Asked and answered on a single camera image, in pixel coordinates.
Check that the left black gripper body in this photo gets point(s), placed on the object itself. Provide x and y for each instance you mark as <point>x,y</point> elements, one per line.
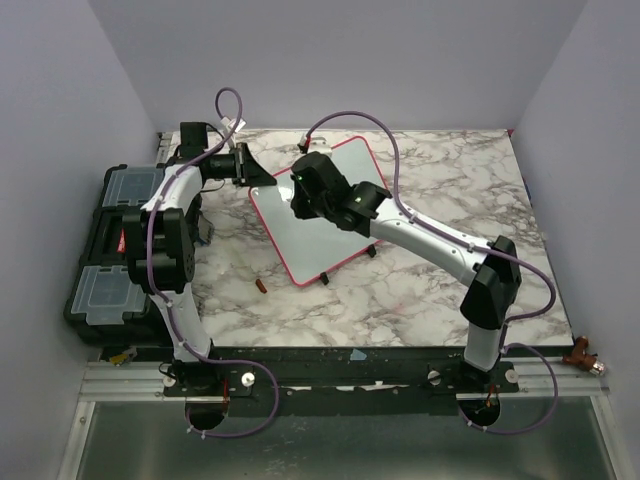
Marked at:
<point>239,164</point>

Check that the brown marker cap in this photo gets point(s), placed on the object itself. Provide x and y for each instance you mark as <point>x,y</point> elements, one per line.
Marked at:
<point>261,287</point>

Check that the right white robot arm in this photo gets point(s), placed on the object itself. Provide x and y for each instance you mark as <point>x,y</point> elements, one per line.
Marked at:
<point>488,269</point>

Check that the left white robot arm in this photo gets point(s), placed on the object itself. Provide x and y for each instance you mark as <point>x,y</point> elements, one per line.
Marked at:
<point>160,253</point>

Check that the black plastic toolbox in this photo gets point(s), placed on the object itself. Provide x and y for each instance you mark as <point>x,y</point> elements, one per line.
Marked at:
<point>105,308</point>

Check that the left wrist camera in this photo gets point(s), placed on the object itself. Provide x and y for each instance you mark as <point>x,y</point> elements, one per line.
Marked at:
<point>229,128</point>

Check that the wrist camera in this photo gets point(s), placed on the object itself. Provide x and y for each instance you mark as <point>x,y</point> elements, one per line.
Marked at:
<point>317,144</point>
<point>229,128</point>

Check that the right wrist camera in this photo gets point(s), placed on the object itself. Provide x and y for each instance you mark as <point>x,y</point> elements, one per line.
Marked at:
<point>317,144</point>

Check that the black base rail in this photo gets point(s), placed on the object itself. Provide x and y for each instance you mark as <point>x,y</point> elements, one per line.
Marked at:
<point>334,381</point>

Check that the copper cable connector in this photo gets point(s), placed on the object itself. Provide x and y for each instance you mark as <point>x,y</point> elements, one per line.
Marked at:
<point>580,358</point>

